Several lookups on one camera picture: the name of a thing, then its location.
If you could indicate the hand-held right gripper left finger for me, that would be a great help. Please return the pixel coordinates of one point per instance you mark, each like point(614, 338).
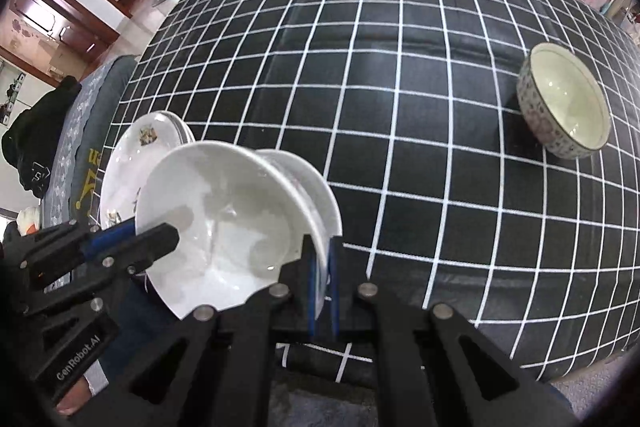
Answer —
point(314, 297)

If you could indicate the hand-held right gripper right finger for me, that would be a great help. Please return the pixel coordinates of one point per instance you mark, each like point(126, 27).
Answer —
point(334, 302)

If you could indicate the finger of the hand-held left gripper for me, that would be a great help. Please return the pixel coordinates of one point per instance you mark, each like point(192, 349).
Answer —
point(110, 237)
point(155, 244)

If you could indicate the white bowl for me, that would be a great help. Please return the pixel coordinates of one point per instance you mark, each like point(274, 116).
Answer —
point(230, 227)

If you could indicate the floral print white plate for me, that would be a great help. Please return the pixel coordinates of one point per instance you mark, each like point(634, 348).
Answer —
point(130, 157)

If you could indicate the pale blue bowl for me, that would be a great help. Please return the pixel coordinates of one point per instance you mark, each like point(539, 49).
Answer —
point(320, 197)

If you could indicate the person's left hand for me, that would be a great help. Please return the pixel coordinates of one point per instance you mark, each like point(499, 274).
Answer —
point(80, 394)

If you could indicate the black garment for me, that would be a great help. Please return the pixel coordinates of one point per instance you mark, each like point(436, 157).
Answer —
point(40, 142)

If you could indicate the black checked tablecloth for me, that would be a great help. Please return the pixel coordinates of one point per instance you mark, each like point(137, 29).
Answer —
point(400, 132)

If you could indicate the brown wooden door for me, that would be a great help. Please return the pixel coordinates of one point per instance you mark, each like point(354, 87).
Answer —
point(65, 22)

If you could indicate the green patterned bowl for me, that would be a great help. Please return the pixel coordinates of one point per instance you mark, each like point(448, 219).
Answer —
point(567, 107)

